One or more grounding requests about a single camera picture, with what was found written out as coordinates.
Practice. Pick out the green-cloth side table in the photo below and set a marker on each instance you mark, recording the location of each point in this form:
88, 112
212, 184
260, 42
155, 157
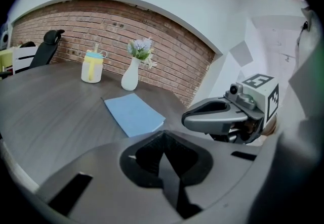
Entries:
3, 60

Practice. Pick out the white round device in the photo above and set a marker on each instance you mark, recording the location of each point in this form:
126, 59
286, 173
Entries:
5, 38

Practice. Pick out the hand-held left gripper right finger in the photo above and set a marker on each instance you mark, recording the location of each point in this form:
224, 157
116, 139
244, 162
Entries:
222, 180

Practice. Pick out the black high-back headrest chair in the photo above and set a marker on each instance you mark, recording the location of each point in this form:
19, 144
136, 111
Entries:
44, 53

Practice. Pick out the pale blue flower bouquet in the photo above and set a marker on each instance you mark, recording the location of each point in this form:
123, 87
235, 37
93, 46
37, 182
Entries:
140, 47

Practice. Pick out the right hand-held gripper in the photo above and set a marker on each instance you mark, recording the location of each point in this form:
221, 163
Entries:
270, 101

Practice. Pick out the person's light shirt torso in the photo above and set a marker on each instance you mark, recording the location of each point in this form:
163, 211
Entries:
298, 116

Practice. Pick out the notebook with blue cover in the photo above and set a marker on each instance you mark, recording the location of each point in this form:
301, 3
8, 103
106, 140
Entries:
134, 114

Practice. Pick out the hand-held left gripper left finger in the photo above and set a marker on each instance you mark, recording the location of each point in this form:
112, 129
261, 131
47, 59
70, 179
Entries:
106, 180

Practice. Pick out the white vase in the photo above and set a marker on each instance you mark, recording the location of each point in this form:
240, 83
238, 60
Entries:
129, 81

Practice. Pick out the dark table with white legs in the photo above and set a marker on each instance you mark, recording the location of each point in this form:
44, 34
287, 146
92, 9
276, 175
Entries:
50, 116

